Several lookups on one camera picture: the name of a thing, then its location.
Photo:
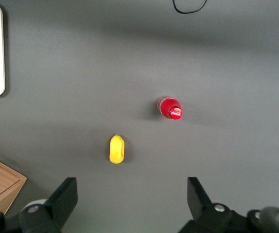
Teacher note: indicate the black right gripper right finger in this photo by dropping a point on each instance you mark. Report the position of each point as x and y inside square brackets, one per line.
[205, 216]

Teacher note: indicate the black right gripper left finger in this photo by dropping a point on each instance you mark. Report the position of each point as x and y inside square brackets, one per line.
[54, 211]

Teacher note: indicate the yellow lemon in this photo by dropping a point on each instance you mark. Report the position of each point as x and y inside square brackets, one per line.
[116, 150]

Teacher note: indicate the red cola bottle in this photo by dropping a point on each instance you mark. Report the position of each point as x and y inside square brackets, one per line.
[168, 108]

